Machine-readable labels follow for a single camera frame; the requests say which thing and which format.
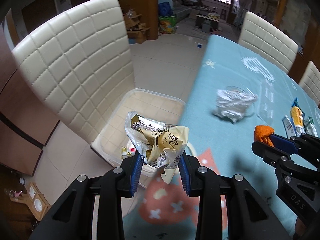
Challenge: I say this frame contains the white green carton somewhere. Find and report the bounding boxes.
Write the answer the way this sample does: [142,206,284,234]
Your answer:
[304,116,318,137]

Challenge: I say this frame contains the colourful printed bag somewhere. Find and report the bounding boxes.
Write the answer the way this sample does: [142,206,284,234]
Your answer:
[159,15,177,36]

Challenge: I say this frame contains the grey sofa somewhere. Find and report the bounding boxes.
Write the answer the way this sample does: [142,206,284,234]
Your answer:
[172,2,193,18]

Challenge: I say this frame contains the low coffee table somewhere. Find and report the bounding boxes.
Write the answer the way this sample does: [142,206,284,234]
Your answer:
[196,12,221,28]

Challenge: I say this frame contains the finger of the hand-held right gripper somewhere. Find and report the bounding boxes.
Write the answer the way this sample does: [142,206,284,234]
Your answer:
[271,132,320,167]
[251,141,320,227]

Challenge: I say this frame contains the large cream quilted chair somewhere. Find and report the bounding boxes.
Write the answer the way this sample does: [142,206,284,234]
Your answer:
[12,0,137,173]

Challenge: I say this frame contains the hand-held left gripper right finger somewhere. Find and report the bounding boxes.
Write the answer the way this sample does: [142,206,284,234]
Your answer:
[178,154,292,240]

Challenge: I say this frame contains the silver foil wrapper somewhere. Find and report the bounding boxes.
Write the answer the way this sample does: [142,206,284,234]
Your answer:
[212,86,258,124]

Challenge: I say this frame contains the yellow snack packet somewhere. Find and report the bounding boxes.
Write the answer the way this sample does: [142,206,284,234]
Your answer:
[290,99,305,130]

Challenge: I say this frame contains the clear plastic bin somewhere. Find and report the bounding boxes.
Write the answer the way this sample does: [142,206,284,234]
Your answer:
[90,87,198,189]

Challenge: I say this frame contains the wooden partition cabinet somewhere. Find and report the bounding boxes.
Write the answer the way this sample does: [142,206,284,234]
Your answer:
[118,0,160,41]

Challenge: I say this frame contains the red checkered wrapper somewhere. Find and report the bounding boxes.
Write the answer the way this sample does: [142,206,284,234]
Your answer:
[121,146,137,160]

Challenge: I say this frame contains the gold cream snack wrapper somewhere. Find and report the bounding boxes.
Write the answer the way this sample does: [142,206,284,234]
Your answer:
[124,110,190,183]

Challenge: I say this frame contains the orange wrapper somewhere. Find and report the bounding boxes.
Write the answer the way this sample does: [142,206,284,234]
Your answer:
[254,125,275,147]

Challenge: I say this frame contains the white blue packet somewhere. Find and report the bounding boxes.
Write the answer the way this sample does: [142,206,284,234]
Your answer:
[282,116,297,138]

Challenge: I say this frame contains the blue bag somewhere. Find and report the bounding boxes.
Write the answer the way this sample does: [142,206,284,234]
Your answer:
[159,1,175,17]

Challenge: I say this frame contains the blue printed tablecloth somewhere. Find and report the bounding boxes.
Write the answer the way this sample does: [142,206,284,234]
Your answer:
[122,34,320,240]

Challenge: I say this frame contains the brown wooden cabinet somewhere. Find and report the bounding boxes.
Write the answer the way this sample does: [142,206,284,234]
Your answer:
[0,21,60,176]

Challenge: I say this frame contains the light wooden box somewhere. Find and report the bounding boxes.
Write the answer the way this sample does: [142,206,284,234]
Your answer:
[26,181,52,222]

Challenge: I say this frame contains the pile of cardboard boxes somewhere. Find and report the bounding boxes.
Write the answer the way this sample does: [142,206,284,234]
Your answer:
[124,11,150,44]

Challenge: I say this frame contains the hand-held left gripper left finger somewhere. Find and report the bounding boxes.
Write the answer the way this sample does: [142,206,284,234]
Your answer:
[29,152,143,240]

